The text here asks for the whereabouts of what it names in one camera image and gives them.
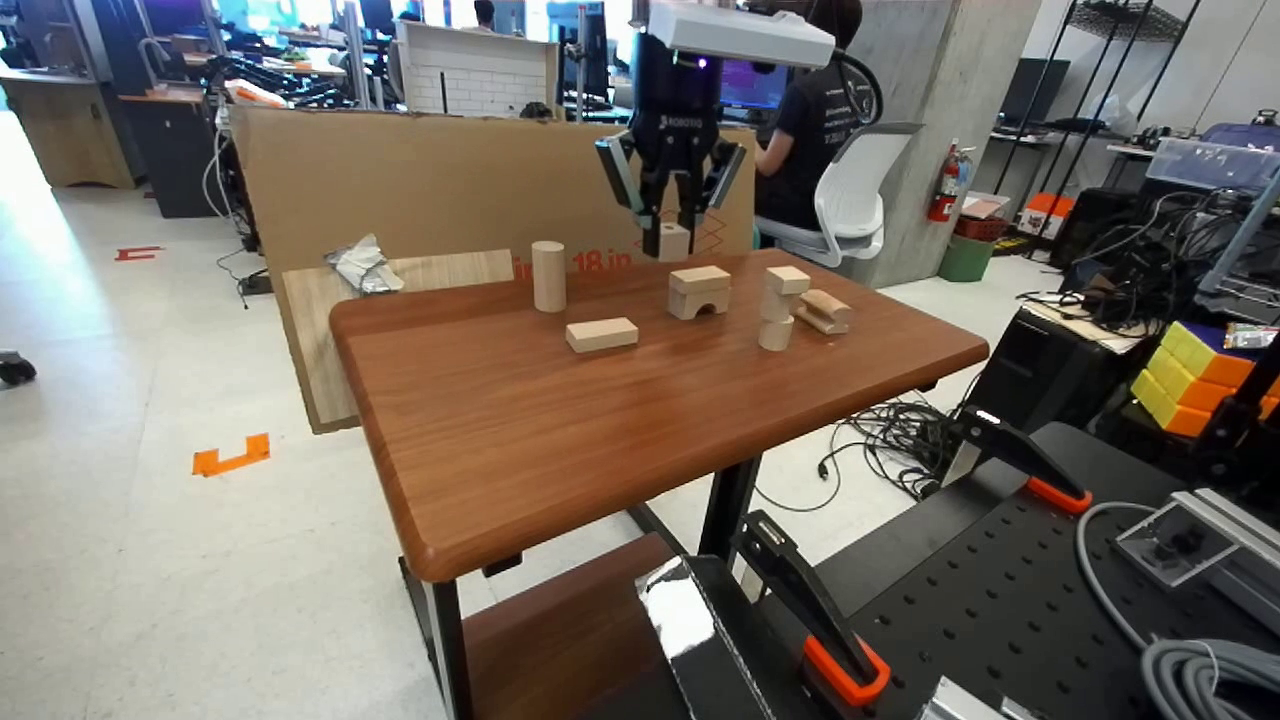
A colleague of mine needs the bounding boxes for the flat rectangular wooden block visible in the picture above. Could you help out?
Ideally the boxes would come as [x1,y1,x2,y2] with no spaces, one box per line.
[564,316,640,357]

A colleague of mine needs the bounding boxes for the black orange clamp near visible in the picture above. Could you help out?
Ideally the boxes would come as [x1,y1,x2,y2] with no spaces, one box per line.
[735,514,891,717]

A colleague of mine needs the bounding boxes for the tall wooden block stack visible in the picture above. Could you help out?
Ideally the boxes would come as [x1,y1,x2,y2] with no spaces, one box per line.
[758,264,813,353]

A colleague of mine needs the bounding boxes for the light wooden board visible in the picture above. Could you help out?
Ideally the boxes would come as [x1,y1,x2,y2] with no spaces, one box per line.
[276,249,518,431]

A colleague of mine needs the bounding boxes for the black perforated breadboard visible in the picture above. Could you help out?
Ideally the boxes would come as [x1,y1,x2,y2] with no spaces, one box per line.
[694,421,1280,720]

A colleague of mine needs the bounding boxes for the black orange clamp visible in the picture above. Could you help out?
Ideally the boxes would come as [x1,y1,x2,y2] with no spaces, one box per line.
[735,514,891,717]
[944,409,1091,516]

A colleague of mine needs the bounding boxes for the grey power outlet box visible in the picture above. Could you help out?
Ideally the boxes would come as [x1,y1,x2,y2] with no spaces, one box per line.
[1115,488,1280,590]

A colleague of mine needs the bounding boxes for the white office chair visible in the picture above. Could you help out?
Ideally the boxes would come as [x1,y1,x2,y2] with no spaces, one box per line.
[758,128,911,270]

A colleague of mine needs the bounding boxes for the grey cable bundle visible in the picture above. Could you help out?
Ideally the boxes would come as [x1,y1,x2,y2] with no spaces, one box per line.
[1072,498,1280,720]

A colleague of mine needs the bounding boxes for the person in black shirt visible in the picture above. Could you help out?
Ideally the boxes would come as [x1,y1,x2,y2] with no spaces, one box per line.
[758,0,863,230]

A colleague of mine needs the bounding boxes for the red fire extinguisher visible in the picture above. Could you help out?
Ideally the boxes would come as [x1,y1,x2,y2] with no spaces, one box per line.
[929,146,973,225]

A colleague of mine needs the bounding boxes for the brown wooden table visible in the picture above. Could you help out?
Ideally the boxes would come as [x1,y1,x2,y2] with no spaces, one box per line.
[345,252,990,720]

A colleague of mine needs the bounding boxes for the green bucket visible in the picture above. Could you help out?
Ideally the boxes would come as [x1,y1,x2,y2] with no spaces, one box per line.
[937,238,993,285]

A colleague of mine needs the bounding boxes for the wooden cylinder block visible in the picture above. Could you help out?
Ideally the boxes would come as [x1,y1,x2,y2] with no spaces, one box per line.
[533,240,567,313]

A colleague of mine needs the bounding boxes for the small stacked wooden blocks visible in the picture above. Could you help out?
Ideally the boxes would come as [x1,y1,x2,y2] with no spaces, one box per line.
[795,289,854,337]

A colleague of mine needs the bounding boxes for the small square wooden block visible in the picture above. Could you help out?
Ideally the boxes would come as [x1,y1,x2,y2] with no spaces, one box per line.
[659,221,694,264]

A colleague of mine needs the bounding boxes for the crumpled white paper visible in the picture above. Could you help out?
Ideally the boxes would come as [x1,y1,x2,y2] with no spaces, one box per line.
[328,238,406,295]

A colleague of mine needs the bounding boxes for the black metal shelf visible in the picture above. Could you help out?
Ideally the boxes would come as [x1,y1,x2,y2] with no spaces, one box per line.
[993,0,1206,205]

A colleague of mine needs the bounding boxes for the wooden arch block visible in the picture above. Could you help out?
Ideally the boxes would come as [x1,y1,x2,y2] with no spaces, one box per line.
[670,264,732,321]

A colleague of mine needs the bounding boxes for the black orange clamp far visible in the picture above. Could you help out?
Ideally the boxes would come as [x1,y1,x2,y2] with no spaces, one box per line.
[944,409,1091,516]

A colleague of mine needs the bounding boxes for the large cardboard box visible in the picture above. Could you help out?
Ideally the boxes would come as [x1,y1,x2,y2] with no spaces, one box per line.
[226,103,761,281]

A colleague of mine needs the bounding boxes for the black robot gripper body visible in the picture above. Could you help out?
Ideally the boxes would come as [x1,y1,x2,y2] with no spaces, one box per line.
[596,31,744,216]

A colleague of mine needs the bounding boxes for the computer monitor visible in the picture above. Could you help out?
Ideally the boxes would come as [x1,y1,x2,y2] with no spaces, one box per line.
[720,62,787,114]

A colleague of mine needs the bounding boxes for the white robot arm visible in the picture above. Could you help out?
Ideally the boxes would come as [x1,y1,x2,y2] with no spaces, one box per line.
[596,0,836,259]

